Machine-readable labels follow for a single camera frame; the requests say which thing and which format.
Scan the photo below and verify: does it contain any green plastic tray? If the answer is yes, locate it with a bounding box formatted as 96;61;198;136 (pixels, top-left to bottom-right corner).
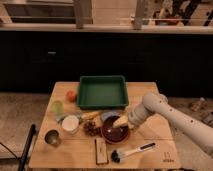
77;75;129;110

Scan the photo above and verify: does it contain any yellow corn cob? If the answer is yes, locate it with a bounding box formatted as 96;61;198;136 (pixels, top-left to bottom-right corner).
80;111;100;121

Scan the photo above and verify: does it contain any dark red bowl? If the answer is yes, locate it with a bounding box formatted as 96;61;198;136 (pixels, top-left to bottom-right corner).
101;116;129;144

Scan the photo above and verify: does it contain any pine cone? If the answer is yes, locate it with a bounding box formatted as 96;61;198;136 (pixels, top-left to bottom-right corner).
83;121;100;136

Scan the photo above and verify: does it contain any orange fruit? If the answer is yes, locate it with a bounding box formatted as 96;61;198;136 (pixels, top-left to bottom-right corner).
66;90;77;102

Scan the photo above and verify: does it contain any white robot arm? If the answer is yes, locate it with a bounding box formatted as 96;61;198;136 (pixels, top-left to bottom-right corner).
113;92;213;158

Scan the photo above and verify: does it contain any black chair frame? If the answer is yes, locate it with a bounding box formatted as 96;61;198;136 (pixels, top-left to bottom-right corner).
18;124;36;171

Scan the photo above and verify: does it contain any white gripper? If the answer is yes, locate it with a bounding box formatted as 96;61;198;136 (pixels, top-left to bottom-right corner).
113;104;150;128

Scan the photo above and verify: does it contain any wooden block brush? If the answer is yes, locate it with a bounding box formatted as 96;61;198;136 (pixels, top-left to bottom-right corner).
95;138;108;165

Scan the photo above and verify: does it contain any white cup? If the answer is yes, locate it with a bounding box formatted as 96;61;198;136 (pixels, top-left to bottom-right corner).
62;115;79;134

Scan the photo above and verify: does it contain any green translucent cup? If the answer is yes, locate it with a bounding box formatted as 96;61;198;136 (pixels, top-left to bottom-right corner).
51;100;63;115

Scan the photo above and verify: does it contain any blue sponge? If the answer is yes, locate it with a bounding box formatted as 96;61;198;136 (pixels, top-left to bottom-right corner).
100;111;120;122

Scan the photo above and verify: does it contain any metal cup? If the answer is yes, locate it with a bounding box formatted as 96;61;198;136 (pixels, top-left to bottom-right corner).
44;130;61;147

